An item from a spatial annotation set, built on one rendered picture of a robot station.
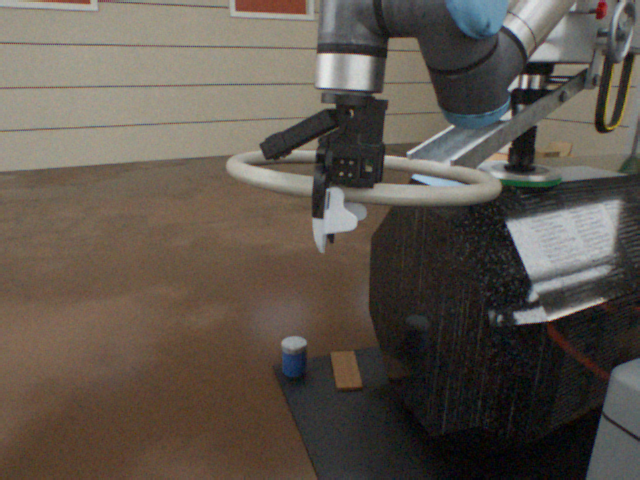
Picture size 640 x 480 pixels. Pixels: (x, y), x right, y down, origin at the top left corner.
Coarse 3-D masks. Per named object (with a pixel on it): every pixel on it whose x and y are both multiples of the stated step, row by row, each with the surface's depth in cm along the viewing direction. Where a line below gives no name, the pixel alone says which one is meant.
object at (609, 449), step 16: (624, 368) 51; (624, 384) 50; (608, 400) 52; (624, 400) 50; (608, 416) 52; (624, 416) 50; (608, 432) 52; (624, 432) 51; (608, 448) 53; (624, 448) 51; (592, 464) 55; (608, 464) 53; (624, 464) 51
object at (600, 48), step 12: (612, 0) 123; (636, 0) 135; (612, 12) 125; (624, 12) 131; (636, 12) 137; (600, 24) 122; (636, 24) 140; (636, 36) 142; (600, 48) 129; (636, 48) 148; (600, 60) 132; (588, 72) 130; (588, 84) 131
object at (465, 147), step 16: (560, 80) 137; (576, 80) 130; (544, 96) 121; (560, 96) 125; (528, 112) 115; (544, 112) 121; (448, 128) 114; (480, 128) 122; (496, 128) 108; (512, 128) 112; (528, 128) 117; (432, 144) 110; (448, 144) 115; (464, 144) 115; (480, 144) 103; (496, 144) 108; (432, 160) 111; (448, 160) 109; (464, 160) 101; (480, 160) 105; (432, 176) 104
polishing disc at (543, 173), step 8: (480, 168) 134; (488, 168) 133; (496, 168) 133; (544, 168) 133; (552, 168) 133; (496, 176) 127; (504, 176) 126; (512, 176) 124; (520, 176) 124; (528, 176) 123; (536, 176) 123; (544, 176) 123; (552, 176) 124; (560, 176) 127
